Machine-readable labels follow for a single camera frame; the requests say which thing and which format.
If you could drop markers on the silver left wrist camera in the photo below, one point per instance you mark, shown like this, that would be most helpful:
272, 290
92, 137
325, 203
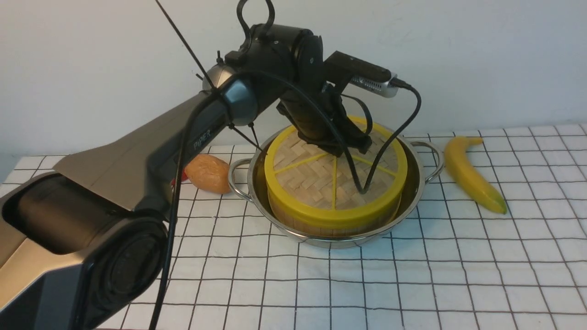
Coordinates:
342, 69

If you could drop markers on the brown potato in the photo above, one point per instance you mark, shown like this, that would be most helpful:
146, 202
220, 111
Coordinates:
208, 173

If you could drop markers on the yellow banana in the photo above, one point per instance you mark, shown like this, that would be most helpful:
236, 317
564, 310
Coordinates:
468, 178

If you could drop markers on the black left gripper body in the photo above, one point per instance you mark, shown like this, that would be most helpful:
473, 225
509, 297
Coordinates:
313, 130

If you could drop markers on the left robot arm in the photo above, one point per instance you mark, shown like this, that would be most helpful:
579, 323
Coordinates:
82, 241

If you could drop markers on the yellow bamboo steamer basket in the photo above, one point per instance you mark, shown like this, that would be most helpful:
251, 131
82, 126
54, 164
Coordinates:
339, 226

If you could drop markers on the yellow woven steamer lid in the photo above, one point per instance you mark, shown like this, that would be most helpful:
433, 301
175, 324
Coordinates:
311, 181

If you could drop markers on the stainless steel pot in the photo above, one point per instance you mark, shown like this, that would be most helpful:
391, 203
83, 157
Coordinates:
412, 192

